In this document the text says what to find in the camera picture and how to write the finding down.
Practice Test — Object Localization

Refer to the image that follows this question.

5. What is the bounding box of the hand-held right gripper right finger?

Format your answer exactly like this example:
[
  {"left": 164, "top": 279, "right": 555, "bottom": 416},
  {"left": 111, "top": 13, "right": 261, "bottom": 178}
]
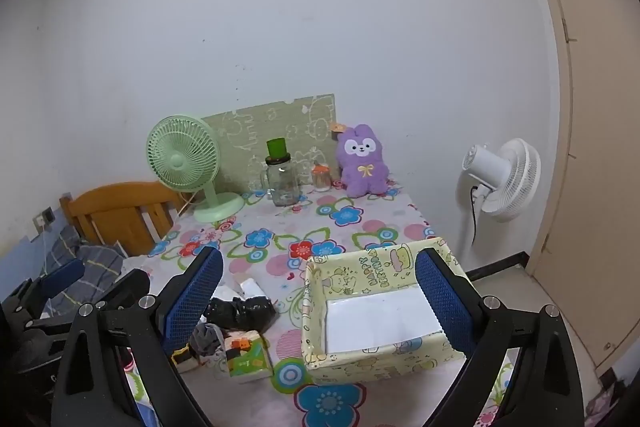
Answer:
[{"left": 415, "top": 248, "right": 586, "bottom": 427}]

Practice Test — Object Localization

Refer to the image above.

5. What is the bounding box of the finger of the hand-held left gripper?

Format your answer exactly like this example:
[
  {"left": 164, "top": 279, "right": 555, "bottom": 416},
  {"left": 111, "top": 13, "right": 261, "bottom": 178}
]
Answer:
[
  {"left": 39, "top": 260, "right": 86, "bottom": 303},
  {"left": 100, "top": 269, "right": 152, "bottom": 308}
]

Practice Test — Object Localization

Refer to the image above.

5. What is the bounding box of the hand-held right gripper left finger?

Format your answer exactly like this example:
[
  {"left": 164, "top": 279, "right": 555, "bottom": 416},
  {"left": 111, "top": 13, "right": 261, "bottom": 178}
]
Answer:
[{"left": 50, "top": 246, "right": 224, "bottom": 427}]

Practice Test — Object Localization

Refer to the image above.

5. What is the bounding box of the black plastic bag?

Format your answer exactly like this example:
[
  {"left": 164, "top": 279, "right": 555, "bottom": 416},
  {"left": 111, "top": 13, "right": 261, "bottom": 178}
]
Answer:
[{"left": 205, "top": 296, "right": 280, "bottom": 335}]

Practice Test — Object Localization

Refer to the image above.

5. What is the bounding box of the yellow printed storage box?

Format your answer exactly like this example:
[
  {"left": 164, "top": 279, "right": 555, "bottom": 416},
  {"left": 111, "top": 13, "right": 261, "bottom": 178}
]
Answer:
[{"left": 300, "top": 237, "right": 468, "bottom": 385}]

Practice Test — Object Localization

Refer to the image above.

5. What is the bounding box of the grey plaid pillow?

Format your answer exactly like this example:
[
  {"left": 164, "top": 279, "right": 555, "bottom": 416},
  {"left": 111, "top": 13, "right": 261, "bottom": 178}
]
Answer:
[{"left": 42, "top": 224, "right": 128, "bottom": 313}]

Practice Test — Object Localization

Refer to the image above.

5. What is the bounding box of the grey cloth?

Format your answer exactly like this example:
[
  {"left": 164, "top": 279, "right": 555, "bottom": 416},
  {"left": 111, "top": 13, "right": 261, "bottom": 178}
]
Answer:
[{"left": 190, "top": 322, "right": 226, "bottom": 358}]

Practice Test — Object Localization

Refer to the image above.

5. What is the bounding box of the white tissue pack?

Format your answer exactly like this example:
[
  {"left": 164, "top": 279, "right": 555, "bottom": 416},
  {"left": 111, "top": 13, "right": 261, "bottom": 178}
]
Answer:
[{"left": 236, "top": 278, "right": 270, "bottom": 304}]

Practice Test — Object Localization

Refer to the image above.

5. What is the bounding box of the yellow and black item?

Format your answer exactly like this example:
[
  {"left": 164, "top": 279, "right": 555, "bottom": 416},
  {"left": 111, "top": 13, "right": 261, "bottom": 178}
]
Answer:
[{"left": 170, "top": 344, "right": 201, "bottom": 373}]

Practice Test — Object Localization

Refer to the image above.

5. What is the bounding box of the wooden bed headboard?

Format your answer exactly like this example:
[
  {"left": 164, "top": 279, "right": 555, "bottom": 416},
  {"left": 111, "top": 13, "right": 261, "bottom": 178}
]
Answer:
[{"left": 59, "top": 181, "right": 188, "bottom": 258}]

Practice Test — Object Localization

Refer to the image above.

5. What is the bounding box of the green printed packet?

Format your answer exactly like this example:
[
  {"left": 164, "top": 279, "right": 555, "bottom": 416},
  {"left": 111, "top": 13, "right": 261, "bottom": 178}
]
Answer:
[{"left": 222, "top": 329, "right": 275, "bottom": 380}]

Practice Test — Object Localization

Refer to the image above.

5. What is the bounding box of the green desk fan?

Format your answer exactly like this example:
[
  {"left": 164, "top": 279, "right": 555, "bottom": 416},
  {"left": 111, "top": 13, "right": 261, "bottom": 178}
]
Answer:
[{"left": 146, "top": 114, "right": 246, "bottom": 224}]

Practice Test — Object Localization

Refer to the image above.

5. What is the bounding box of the white standing fan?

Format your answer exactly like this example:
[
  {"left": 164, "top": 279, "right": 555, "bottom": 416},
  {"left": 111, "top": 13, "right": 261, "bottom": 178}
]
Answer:
[{"left": 457, "top": 137, "right": 542, "bottom": 258}]

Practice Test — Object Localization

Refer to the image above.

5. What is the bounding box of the glass jar with green lid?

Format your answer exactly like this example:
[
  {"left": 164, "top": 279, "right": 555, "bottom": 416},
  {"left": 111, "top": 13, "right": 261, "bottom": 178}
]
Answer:
[{"left": 260, "top": 138, "right": 302, "bottom": 208}]

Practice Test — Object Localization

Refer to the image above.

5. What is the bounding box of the purple plush bunny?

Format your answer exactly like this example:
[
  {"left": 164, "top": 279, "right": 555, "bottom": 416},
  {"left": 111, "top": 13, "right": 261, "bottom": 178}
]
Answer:
[{"left": 330, "top": 122, "right": 392, "bottom": 198}]

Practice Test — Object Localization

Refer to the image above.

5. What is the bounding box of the small jar with orange lid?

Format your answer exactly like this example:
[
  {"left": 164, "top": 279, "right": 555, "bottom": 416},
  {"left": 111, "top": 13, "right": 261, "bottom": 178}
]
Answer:
[{"left": 311, "top": 162, "right": 333, "bottom": 192}]

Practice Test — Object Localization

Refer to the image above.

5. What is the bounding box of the green printed board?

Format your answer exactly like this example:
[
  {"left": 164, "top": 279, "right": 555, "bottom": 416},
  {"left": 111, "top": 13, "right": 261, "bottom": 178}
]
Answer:
[{"left": 200, "top": 94, "right": 337, "bottom": 195}]

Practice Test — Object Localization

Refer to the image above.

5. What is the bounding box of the pink printed bag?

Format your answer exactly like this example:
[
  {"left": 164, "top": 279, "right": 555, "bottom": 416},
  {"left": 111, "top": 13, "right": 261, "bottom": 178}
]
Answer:
[{"left": 585, "top": 387, "right": 626, "bottom": 423}]

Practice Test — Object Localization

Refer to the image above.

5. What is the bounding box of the beige door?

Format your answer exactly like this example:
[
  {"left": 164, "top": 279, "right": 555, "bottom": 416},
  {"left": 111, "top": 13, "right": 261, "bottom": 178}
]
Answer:
[{"left": 510, "top": 0, "right": 640, "bottom": 373}]

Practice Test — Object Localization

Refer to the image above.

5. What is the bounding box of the white fan cord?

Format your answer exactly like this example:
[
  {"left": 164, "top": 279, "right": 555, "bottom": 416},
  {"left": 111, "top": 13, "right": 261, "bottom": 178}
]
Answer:
[{"left": 177, "top": 192, "right": 198, "bottom": 220}]

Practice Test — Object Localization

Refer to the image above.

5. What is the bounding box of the black fan cable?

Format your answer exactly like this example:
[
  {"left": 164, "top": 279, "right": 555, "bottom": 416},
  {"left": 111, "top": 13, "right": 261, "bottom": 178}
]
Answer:
[{"left": 469, "top": 184, "right": 481, "bottom": 248}]

